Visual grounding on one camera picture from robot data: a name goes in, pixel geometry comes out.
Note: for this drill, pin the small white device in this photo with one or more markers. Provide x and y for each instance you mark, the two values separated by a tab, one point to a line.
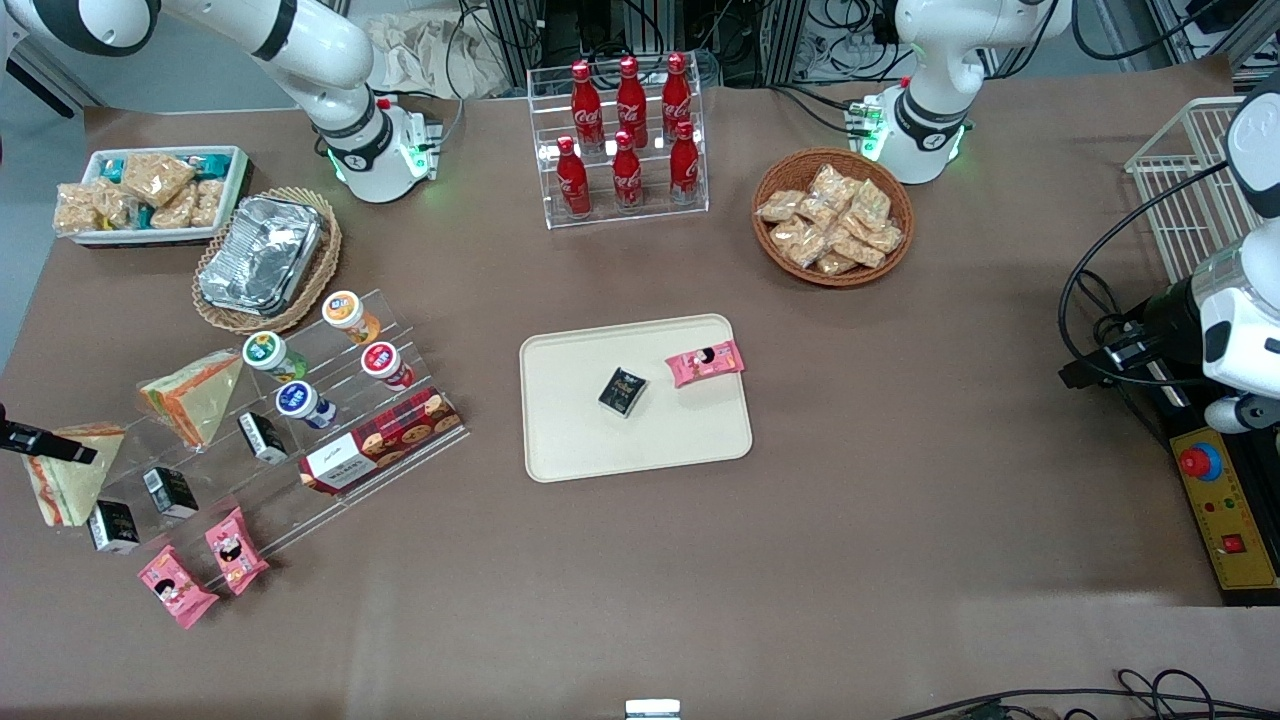
652	709

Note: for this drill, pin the red cola bottle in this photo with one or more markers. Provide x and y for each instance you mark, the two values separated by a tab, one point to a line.
631	100
684	168
677	95
627	178
586	105
573	185

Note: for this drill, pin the pink snack packet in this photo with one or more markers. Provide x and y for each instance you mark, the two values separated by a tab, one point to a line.
705	363
177	588
236	552

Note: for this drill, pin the teal snack packet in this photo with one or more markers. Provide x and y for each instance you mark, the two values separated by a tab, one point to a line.
212	165
112	170

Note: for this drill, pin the beige plastic tray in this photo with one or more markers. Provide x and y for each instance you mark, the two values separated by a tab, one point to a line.
590	440

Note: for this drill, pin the small black box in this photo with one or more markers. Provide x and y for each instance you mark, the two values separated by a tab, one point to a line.
113	527
262	438
170	492

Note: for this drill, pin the black foil snack packet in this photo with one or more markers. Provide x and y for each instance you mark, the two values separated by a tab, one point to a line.
622	391

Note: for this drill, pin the triangular sandwich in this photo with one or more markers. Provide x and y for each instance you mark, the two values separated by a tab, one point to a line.
70	490
200	400

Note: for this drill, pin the green lid cup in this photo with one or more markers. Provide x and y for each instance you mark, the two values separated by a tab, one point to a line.
266	352

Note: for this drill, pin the yellow emergency stop box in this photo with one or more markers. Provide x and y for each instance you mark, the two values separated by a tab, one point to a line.
1230	500

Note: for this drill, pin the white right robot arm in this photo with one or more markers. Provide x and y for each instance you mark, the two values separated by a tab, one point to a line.
320	60

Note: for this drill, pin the white connector block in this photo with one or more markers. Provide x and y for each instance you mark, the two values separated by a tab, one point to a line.
865	118
422	135

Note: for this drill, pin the crispy rice snack packet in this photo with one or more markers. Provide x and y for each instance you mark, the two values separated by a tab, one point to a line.
778	207
75	210
886	238
832	185
115	208
872	203
155	178
836	265
855	247
800	242
175	213
208	203

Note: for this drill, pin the aluminium foil container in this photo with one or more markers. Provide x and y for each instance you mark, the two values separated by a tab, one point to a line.
260	255

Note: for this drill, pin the red tartan cookie box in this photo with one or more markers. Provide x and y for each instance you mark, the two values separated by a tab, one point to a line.
385	440

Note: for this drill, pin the white crumpled cloth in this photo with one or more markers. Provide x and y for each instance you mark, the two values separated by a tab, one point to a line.
420	55

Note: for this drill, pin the blue lid cup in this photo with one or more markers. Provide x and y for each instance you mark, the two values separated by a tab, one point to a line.
300	402

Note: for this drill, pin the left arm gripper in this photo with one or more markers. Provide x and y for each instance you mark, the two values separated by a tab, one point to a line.
1167	317

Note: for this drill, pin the clear acrylic bottle rack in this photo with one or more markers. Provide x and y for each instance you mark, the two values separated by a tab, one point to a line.
650	215

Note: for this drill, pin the red lid cup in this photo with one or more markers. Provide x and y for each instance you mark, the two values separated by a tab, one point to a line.
383	362

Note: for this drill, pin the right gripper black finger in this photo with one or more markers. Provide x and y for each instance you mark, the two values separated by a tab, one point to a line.
45	442

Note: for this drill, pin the oval wicker basket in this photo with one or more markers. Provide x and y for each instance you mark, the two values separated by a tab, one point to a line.
325	270

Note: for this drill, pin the white rectangular bin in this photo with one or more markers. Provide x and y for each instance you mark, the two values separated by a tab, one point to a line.
235	190

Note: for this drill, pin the clear acrylic stepped shelf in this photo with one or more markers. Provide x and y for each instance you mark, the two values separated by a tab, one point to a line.
330	500

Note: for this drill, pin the orange lid cup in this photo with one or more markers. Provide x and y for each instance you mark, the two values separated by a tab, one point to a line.
347	314

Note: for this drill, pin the round brown wicker basket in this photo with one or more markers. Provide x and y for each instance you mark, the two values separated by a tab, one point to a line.
770	255

